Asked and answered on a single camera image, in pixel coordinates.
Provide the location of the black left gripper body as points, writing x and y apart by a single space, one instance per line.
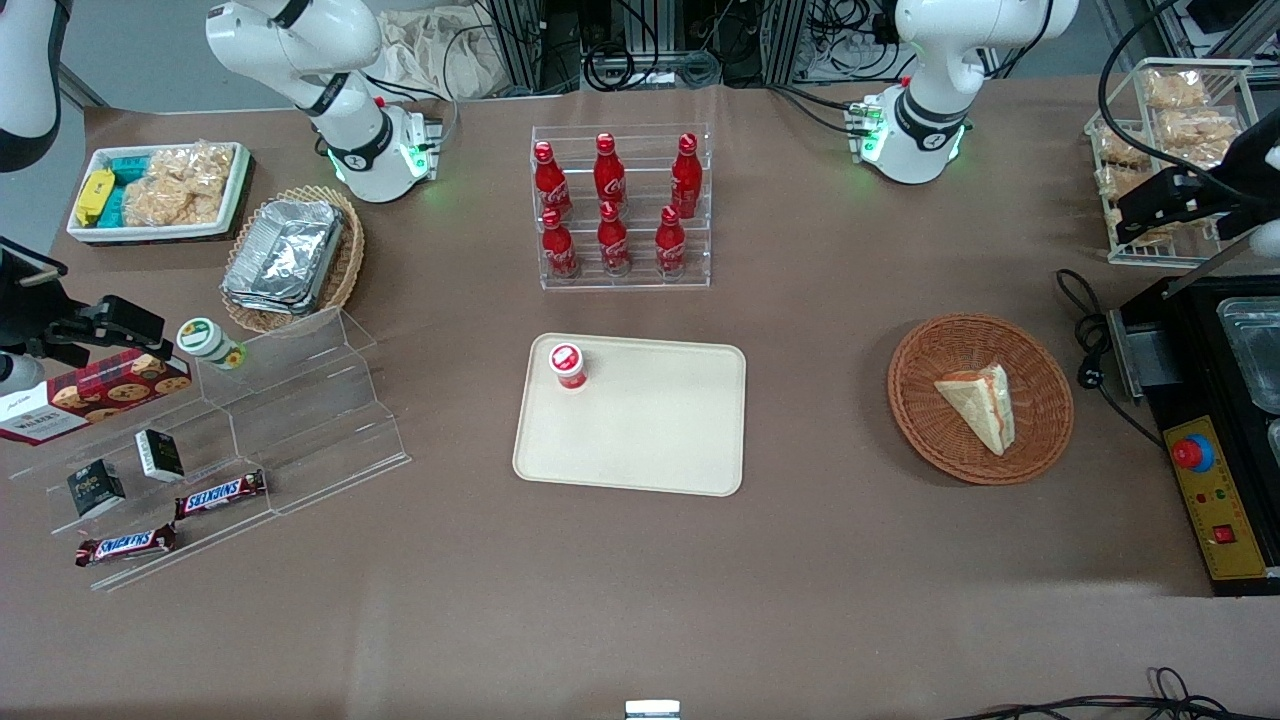
1243 166

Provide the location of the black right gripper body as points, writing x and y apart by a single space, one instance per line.
22 312

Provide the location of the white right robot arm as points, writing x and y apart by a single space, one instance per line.
340 60

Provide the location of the oval wicker basket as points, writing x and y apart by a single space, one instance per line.
350 250

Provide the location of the triangular wrapped sandwich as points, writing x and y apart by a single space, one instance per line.
980 405

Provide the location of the round brown wicker basket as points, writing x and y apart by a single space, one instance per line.
930 420

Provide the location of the beige plastic tray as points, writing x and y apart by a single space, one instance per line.
660 430

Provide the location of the red tartan cookie box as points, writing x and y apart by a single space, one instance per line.
100 395

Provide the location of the clear bag of fried snacks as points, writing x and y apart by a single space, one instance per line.
1175 90
1195 135
1120 150

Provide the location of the green lidded yogurt cup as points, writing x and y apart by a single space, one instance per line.
205 340

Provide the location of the yellow snack packet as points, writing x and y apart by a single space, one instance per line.
94 196

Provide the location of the black box with white side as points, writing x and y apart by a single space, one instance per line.
160 455

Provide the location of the black box with gold print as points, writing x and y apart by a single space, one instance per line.
96 488

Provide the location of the black countertop appliance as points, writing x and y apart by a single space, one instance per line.
1200 340

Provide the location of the clear bag of rice crackers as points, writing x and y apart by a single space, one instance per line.
180 185

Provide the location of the teal snack packet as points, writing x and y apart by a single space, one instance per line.
125 170

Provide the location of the steel pan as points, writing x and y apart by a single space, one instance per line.
1255 350

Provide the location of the white rectangular snack bin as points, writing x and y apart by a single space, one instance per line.
235 190

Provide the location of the stack of foil containers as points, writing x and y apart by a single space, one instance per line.
285 255

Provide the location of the Snickers chocolate bar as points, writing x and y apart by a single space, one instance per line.
220 495
125 545

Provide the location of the clear acrylic stepped stand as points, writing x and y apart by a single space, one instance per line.
300 420

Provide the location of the red emergency stop button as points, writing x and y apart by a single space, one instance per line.
1192 454

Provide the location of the beige cloth bag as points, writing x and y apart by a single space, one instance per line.
430 55

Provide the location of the red cola bottle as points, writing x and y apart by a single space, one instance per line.
613 245
609 170
551 185
686 180
559 250
670 245

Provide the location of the red white lidded cup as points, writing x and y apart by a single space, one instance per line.
567 365

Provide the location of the clear acrylic bottle rack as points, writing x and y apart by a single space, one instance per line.
640 280

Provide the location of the small silver metal block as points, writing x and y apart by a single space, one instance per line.
652 710

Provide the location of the aluminium frame rack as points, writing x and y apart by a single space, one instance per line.
520 40

